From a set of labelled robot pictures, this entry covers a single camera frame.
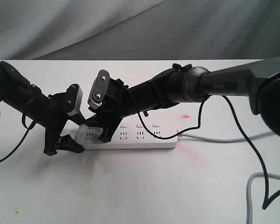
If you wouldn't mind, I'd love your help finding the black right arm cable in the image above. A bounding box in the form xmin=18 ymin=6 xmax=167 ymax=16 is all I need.
xmin=118 ymin=81 xmax=280 ymax=210

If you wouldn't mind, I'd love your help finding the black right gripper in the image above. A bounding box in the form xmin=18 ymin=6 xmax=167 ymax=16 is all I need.
xmin=84 ymin=78 xmax=129 ymax=143

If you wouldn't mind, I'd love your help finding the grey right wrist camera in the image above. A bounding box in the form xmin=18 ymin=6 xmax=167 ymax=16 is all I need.
xmin=88 ymin=70 xmax=110 ymax=111

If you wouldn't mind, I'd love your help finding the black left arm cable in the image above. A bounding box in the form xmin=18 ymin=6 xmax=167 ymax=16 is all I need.
xmin=0 ymin=86 xmax=52 ymax=166

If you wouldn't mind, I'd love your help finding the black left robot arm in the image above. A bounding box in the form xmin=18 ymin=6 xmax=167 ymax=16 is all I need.
xmin=0 ymin=61 xmax=85 ymax=156

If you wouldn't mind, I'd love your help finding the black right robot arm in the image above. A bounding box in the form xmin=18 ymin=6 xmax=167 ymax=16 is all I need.
xmin=85 ymin=56 xmax=280 ymax=143

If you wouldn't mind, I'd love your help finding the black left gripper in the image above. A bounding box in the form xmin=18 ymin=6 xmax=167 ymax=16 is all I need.
xmin=36 ymin=91 xmax=86 ymax=155

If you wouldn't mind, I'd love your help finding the grey backdrop cloth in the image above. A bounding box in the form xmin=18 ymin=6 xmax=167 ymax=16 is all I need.
xmin=0 ymin=0 xmax=280 ymax=60

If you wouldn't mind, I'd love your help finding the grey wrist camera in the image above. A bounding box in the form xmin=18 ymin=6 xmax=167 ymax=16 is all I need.
xmin=65 ymin=84 xmax=83 ymax=116
xmin=88 ymin=70 xmax=110 ymax=111

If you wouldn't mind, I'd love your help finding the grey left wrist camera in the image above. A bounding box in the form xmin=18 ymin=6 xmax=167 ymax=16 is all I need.
xmin=65 ymin=84 xmax=83 ymax=116

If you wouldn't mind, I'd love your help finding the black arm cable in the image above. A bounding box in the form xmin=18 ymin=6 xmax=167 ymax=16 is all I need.
xmin=118 ymin=81 xmax=280 ymax=210
xmin=0 ymin=86 xmax=52 ymax=166

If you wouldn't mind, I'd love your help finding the white five-outlet power strip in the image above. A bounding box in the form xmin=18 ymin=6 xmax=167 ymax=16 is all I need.
xmin=76 ymin=121 xmax=178 ymax=150

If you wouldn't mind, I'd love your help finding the grey power cable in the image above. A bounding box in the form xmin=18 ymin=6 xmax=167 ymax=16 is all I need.
xmin=176 ymin=131 xmax=280 ymax=224

